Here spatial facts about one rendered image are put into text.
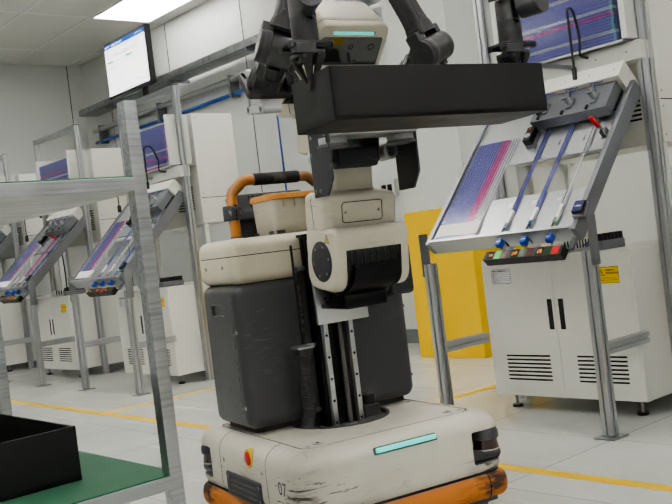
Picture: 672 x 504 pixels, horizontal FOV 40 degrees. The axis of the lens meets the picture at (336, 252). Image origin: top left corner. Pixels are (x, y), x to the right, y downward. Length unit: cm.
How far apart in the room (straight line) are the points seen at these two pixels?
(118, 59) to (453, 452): 455
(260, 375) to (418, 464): 48
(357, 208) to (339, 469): 65
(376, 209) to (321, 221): 16
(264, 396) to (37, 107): 793
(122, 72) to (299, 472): 453
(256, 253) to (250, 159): 536
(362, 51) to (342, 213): 42
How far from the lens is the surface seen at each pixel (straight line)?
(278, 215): 259
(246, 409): 251
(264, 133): 767
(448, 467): 244
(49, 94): 1029
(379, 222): 239
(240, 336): 249
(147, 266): 187
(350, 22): 235
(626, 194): 540
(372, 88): 194
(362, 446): 231
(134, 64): 627
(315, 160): 229
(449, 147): 548
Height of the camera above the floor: 77
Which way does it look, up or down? 1 degrees down
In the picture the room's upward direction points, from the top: 7 degrees counter-clockwise
